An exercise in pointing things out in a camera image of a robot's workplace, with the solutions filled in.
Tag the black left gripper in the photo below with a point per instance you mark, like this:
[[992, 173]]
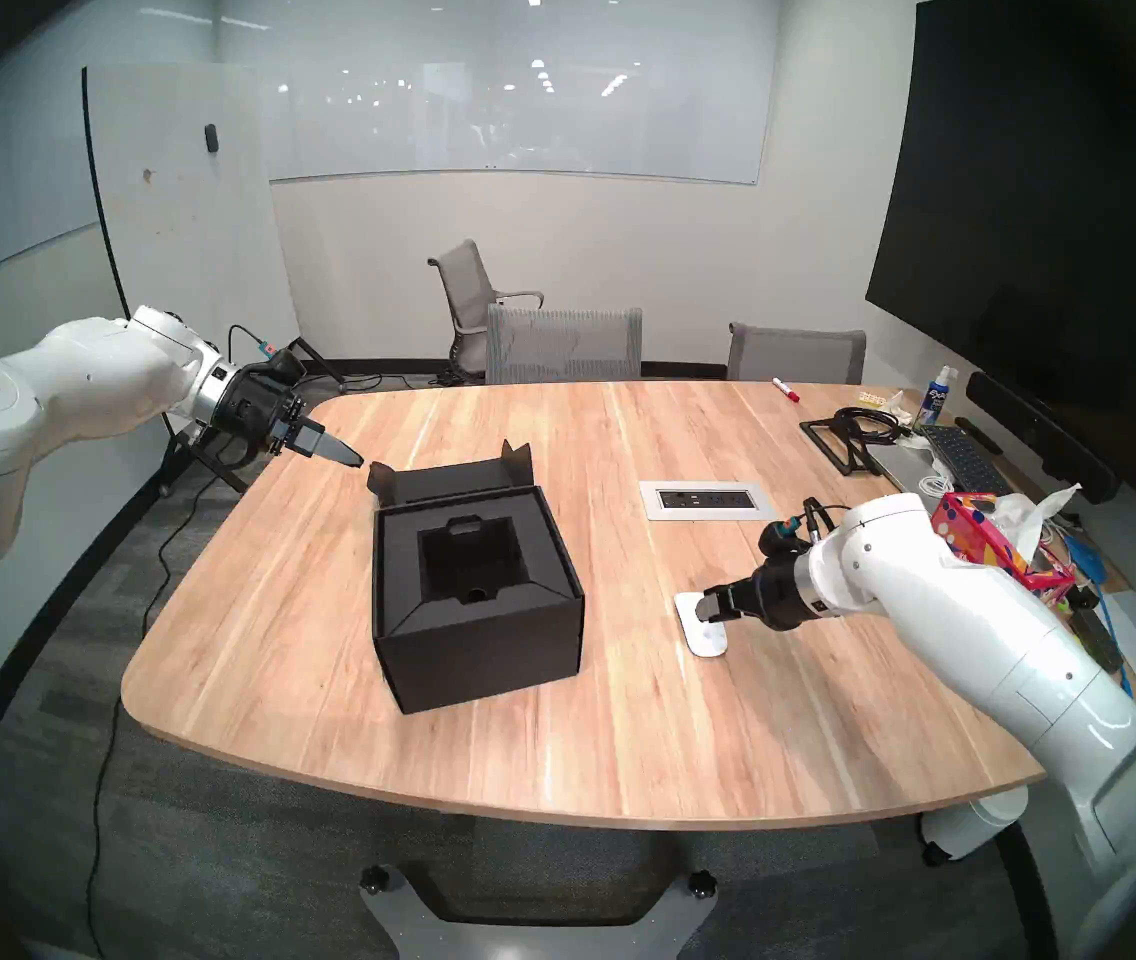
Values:
[[253, 408]]

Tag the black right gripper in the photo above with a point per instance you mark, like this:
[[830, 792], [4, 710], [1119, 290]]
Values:
[[773, 593]]

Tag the white computer mouse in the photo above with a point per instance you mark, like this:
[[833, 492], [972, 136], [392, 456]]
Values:
[[708, 643]]

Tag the black cardboard box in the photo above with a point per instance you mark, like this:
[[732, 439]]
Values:
[[488, 658]]

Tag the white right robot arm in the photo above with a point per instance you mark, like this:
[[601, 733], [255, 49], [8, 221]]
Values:
[[978, 618]]

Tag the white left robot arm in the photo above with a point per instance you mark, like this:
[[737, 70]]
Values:
[[78, 378]]

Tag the red floral tissue box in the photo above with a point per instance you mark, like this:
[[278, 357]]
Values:
[[978, 533]]

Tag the silver table power panel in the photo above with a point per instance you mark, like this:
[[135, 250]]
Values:
[[708, 501]]

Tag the black laptop stand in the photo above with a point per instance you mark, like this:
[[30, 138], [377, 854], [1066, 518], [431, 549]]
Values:
[[828, 443]]

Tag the gray office chair with armrests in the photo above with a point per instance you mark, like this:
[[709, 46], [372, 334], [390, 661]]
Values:
[[463, 283]]

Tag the red capped marker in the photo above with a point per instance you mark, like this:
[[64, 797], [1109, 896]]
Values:
[[785, 390]]

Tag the silver laptop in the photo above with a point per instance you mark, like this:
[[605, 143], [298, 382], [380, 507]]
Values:
[[903, 468]]

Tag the gray mesh office chair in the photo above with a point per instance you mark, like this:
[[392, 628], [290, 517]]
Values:
[[563, 346]]

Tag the gray plain-back office chair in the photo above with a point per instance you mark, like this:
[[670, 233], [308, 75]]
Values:
[[796, 356]]

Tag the rolling whiteboard on stand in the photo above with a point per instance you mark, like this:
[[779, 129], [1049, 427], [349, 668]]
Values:
[[188, 198]]

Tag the black keyboard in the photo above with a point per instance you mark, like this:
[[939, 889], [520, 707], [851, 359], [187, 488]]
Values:
[[963, 458]]

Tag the whiteboard cleaner spray bottle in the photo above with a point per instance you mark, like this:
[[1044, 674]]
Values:
[[933, 400]]

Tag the white tissue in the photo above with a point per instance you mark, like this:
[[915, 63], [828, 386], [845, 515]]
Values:
[[1028, 523]]

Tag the black video conference bar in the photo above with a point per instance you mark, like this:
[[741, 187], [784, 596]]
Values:
[[1038, 433]]

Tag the blue fly swatter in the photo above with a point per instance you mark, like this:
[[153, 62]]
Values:
[[1088, 558]]

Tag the glass wall whiteboard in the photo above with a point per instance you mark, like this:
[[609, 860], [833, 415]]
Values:
[[518, 88]]

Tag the large black wall screen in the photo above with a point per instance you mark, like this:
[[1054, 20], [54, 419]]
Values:
[[1038, 198]]

